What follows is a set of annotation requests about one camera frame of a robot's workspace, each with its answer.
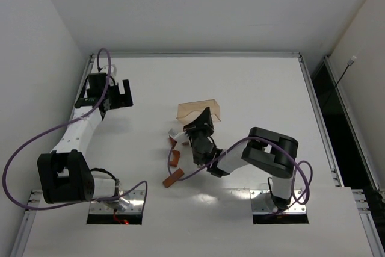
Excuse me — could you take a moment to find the translucent orange plastic box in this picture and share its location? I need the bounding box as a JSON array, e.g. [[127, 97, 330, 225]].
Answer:
[[177, 98, 224, 125]]

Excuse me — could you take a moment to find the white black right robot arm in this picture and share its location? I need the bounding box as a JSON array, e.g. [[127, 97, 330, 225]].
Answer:
[[183, 107, 298, 211]]

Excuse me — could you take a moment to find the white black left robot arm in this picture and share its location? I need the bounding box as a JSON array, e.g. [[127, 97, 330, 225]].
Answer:
[[37, 73, 133, 204]]

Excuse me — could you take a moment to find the red-brown arch wood block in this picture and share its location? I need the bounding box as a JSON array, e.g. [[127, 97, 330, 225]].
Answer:
[[169, 150, 180, 167]]

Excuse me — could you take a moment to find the red-brown triangle wood block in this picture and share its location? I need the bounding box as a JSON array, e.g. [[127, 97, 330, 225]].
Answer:
[[168, 137, 177, 148]]

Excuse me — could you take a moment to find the red-brown long wood block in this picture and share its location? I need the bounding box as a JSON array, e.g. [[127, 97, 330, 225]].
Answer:
[[162, 169, 184, 188]]

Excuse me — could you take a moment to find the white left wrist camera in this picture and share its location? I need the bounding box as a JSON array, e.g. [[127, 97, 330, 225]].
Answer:
[[99, 64, 117, 78]]

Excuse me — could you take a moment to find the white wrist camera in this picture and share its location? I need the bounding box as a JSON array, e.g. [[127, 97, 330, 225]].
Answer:
[[99, 64, 117, 78], [168, 129, 189, 143]]

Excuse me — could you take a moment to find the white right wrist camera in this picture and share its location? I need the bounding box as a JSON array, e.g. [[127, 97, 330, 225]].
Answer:
[[168, 129, 189, 143]]

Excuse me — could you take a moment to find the aluminium table frame rail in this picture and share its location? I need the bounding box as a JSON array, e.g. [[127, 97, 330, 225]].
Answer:
[[109, 51, 302, 58]]

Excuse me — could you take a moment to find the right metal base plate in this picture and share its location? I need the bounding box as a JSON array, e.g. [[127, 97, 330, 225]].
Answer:
[[250, 190, 307, 217]]

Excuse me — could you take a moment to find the metal base plate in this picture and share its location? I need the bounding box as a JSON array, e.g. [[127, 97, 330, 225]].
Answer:
[[88, 190, 147, 215], [250, 190, 307, 217]]

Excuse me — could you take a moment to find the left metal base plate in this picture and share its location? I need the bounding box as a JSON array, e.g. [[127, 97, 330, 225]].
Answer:
[[88, 190, 147, 215]]

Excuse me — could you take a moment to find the black cable with white plug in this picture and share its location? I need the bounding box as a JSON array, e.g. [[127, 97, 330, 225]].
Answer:
[[326, 55, 357, 101]]

